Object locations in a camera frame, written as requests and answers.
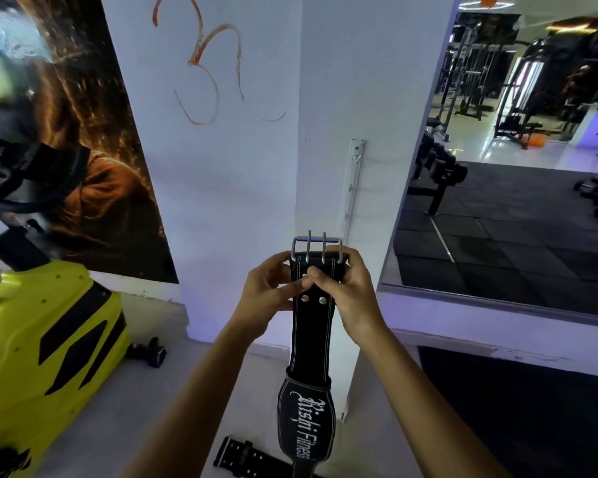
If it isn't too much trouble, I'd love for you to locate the person's left hand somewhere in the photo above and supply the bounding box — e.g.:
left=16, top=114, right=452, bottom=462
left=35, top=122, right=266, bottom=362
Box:
left=231, top=251, right=313, bottom=340

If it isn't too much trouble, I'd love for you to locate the person's right hand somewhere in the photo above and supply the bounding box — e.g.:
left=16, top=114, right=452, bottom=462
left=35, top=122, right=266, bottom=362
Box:
left=305, top=245, right=387, bottom=346

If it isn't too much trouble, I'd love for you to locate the black weightlifting belt white lettering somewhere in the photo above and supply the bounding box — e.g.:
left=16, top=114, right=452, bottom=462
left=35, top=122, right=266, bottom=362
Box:
left=277, top=231, right=350, bottom=478

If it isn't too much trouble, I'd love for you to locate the person's right forearm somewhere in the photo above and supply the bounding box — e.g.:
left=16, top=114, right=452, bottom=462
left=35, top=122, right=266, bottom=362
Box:
left=357, top=318, right=513, bottom=478

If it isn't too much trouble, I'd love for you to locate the person's left forearm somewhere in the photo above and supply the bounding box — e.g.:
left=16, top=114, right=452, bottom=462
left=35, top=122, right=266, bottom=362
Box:
left=121, top=318, right=254, bottom=478

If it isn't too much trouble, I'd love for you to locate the black dumbbell rack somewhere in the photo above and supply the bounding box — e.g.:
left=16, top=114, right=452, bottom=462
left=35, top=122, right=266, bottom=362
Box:
left=409, top=119, right=469, bottom=217

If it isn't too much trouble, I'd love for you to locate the black weightlifting belt with holes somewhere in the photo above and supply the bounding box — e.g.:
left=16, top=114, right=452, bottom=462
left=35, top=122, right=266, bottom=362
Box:
left=213, top=435, right=325, bottom=478

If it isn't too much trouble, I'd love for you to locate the yellow black exercise bike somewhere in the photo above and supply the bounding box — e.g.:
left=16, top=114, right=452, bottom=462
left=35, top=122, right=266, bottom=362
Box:
left=0, top=138, right=168, bottom=478

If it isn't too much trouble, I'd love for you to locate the black weight gym machine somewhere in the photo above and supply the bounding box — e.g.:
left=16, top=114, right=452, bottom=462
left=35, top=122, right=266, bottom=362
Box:
left=493, top=40, right=555, bottom=144

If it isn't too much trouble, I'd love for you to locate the white metal wall hook rail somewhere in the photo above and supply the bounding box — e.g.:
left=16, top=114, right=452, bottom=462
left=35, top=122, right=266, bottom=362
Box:
left=336, top=139, right=366, bottom=242

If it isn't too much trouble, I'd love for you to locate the large wall mirror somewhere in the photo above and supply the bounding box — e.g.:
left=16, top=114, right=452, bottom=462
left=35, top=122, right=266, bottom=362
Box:
left=377, top=0, right=598, bottom=320

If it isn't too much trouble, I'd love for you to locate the large dark wall poster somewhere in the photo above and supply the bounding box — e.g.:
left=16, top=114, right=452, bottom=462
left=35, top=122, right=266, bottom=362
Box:
left=0, top=0, right=179, bottom=284

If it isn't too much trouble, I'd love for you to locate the black cable gym machine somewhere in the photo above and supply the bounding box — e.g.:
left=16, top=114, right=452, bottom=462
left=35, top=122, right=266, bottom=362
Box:
left=436, top=15, right=520, bottom=141

